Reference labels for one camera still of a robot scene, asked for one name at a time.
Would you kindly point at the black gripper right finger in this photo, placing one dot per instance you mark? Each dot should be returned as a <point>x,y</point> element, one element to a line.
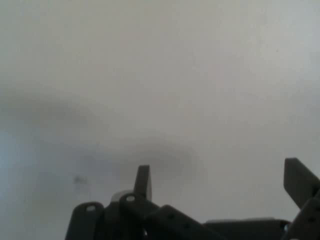
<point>298,181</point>

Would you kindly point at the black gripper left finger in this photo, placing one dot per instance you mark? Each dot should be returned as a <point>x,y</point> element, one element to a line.
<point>140,220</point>

